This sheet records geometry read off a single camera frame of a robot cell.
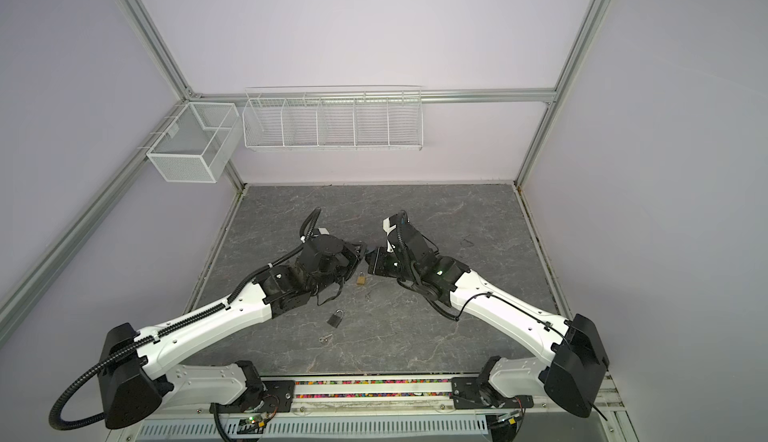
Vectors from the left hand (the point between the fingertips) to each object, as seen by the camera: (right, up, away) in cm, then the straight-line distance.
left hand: (371, 252), depth 74 cm
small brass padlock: (-2, -6, -3) cm, 7 cm away
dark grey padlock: (-12, -22, +13) cm, 28 cm away
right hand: (-2, -2, 0) cm, 3 cm away
